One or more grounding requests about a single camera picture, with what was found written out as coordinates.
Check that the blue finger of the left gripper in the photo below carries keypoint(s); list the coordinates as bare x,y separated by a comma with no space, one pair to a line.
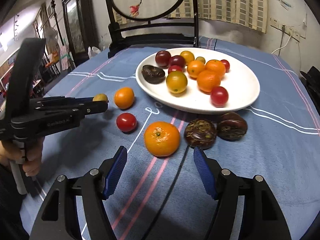
62,100
84,108

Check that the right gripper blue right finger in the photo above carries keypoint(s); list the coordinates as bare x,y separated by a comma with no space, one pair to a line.
262,216

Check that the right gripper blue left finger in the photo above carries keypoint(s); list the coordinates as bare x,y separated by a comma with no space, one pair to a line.
58,214

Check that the small orange fruit back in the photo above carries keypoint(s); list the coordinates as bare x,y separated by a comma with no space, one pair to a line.
124,98

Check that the dark passion fruit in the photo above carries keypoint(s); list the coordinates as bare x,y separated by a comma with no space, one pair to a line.
152,74
200,133
231,126

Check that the large dark red plum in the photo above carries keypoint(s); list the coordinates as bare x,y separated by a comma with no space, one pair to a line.
162,58

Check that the yellow-green tomato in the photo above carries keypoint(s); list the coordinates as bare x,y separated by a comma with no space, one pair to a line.
176,82

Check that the dark passion fruit back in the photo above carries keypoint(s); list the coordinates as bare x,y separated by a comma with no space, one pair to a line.
231,126

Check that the small dark red plum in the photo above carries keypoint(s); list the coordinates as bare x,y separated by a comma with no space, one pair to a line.
177,60

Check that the small orange hidden fruit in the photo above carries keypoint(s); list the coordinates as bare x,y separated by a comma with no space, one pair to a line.
194,68

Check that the large orange mandarin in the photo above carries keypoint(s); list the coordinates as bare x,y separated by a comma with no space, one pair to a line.
207,80

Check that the small red cherry tomato back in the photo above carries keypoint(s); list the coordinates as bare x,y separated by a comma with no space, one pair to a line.
226,65

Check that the orange tomato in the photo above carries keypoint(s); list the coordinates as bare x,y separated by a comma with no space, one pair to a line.
188,56

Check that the red cherry tomato front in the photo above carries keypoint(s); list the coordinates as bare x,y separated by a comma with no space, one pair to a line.
219,96

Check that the medium orange fruit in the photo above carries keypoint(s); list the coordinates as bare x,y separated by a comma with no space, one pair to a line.
216,66

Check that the person's left hand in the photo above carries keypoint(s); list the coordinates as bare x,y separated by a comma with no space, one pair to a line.
32,166

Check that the standing fan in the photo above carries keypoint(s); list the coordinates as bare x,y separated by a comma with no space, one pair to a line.
50,34

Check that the dark framed painting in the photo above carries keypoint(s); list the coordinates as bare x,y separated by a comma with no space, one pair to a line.
80,28

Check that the blue striped tablecloth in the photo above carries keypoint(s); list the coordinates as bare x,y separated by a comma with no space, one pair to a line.
160,178

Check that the round embroidered screen stand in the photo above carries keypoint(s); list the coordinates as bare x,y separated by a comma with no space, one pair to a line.
129,15

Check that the black hat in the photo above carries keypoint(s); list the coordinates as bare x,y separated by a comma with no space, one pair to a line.
312,78

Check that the striped beige curtain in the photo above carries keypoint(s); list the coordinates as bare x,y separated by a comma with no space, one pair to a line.
248,13

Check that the wall power outlets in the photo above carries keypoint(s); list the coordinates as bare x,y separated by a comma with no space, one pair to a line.
291,31

